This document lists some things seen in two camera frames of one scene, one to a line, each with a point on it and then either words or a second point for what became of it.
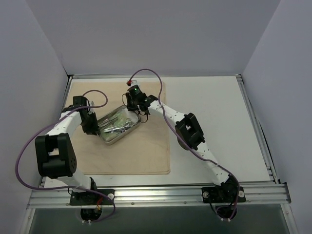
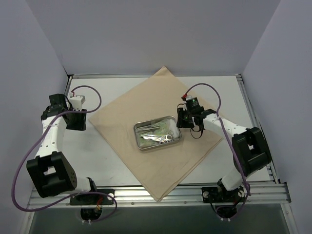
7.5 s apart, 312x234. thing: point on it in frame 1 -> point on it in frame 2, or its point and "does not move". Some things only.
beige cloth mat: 146,152 -> 115,122
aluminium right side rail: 263,146 does not move
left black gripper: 91,125 -> 76,121
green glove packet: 121,120 -> 164,126
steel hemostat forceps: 129,123 -> 167,137
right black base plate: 222,195 does not move
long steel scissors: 122,128 -> 160,138
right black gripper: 132,105 -> 184,119
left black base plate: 90,198 does not move
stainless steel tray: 116,123 -> 157,132
